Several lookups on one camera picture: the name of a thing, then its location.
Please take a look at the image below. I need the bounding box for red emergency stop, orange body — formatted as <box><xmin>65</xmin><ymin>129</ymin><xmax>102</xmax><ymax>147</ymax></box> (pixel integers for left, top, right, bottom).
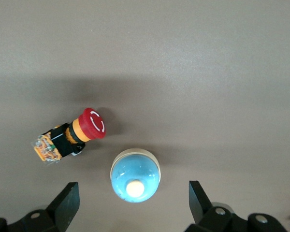
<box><xmin>30</xmin><ymin>107</ymin><xmax>107</xmax><ymax>166</ymax></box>

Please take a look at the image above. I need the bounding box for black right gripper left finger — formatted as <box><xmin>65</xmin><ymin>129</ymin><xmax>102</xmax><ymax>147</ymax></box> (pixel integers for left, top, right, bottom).
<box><xmin>8</xmin><ymin>182</ymin><xmax>80</xmax><ymax>232</ymax></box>

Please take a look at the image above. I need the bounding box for blue dome call bell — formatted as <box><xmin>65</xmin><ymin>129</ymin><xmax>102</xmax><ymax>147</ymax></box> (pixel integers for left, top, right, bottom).
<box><xmin>110</xmin><ymin>148</ymin><xmax>161</xmax><ymax>203</ymax></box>

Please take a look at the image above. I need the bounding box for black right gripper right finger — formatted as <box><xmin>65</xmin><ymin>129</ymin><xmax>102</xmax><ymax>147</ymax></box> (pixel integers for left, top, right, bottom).
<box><xmin>183</xmin><ymin>180</ymin><xmax>248</xmax><ymax>232</ymax></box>

